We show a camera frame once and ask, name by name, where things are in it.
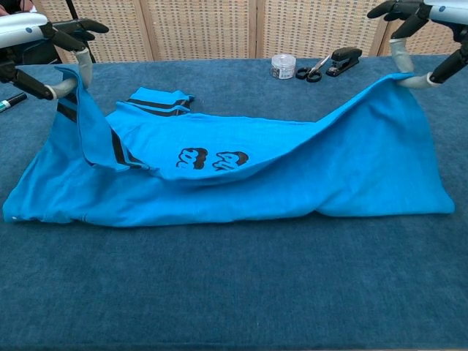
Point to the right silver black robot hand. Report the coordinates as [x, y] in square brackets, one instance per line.
[449, 9]

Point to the black tripod stand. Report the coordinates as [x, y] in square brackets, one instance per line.
[72, 9]

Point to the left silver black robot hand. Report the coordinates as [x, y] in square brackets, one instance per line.
[18, 29]

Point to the blue Carolina Panthers T-shirt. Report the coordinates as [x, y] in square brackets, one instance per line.
[329, 175]

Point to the green marker pen black cap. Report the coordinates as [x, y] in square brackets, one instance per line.
[14, 98]

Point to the black stapler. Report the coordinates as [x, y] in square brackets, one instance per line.
[345, 56]

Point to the wicker folding screen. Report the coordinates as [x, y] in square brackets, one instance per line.
[201, 29]

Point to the clear round plastic jar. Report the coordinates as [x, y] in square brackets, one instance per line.
[282, 66]

